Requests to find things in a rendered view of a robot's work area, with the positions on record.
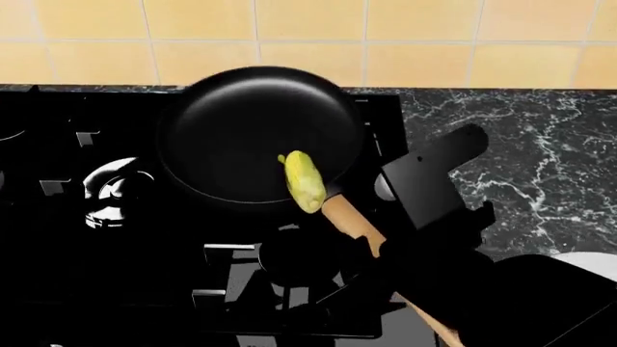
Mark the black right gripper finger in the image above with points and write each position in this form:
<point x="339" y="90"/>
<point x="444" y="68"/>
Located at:
<point x="397" y="238"/>
<point x="371" y="289"/>

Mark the black stove grate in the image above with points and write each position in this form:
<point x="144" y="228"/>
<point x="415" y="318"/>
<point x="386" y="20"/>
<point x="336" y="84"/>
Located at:
<point x="226" y="274"/>

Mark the white plate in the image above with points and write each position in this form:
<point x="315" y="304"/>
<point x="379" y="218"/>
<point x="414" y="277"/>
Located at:
<point x="593" y="264"/>

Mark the black gas stove cooktop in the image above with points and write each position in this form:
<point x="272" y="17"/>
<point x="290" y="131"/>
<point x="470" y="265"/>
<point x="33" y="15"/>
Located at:
<point x="58" y="260"/>

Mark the dark round gas burner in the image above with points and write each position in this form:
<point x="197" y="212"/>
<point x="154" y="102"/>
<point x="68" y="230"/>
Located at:
<point x="299" y="260"/>

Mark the yellow green corn cob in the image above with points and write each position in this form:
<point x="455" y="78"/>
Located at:
<point x="303" y="180"/>

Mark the shiny silver gas burner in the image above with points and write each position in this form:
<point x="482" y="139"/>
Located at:
<point x="108" y="195"/>

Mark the black flat wrist camera mount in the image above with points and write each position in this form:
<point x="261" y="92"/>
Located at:
<point x="434" y="180"/>

